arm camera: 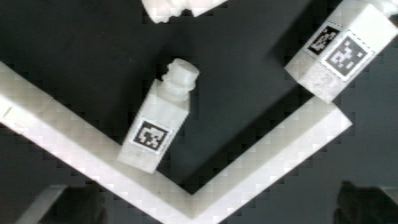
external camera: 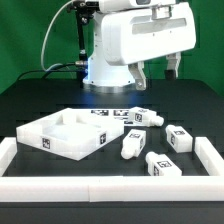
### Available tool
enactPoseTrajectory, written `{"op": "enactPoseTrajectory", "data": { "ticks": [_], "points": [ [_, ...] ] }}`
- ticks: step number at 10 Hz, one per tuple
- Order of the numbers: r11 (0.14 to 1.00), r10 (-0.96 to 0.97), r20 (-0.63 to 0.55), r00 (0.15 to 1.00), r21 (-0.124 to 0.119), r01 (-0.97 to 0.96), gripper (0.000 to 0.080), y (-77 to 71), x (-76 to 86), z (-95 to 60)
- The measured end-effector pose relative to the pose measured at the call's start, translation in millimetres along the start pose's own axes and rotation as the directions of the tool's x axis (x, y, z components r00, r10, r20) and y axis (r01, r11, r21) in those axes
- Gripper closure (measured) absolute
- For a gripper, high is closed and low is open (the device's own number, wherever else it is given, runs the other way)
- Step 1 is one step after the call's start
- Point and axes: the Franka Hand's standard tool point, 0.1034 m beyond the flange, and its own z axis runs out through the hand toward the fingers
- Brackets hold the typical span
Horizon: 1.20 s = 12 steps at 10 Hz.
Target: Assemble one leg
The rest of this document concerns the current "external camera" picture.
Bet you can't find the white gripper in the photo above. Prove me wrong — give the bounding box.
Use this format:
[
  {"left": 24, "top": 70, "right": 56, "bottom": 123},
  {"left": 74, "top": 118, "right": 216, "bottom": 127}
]
[{"left": 101, "top": 2, "right": 196, "bottom": 91}]

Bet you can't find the white square tabletop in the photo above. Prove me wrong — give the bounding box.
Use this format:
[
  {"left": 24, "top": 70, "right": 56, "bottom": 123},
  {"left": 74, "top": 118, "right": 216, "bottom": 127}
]
[{"left": 16, "top": 108, "right": 124, "bottom": 161}]

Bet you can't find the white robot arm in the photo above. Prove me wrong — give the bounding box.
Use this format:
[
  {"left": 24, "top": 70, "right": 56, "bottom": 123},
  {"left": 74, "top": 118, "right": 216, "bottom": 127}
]
[{"left": 83, "top": 0, "right": 196, "bottom": 93}]

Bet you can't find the AprilTag marker sheet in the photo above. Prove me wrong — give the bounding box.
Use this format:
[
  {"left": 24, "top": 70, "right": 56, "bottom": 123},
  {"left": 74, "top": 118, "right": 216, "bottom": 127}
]
[{"left": 91, "top": 109, "right": 133, "bottom": 125}]

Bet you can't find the white U-shaped fence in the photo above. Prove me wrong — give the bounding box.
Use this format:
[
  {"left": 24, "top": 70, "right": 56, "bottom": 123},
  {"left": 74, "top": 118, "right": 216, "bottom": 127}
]
[{"left": 0, "top": 137, "right": 224, "bottom": 202}]

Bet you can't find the black cable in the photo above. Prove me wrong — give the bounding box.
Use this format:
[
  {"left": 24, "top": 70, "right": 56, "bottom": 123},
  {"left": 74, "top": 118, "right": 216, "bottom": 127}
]
[{"left": 17, "top": 61, "right": 88, "bottom": 81}]

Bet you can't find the grey cable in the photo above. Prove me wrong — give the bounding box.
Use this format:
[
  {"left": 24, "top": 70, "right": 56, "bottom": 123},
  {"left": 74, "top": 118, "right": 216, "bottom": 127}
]
[{"left": 40, "top": 0, "right": 75, "bottom": 72}]

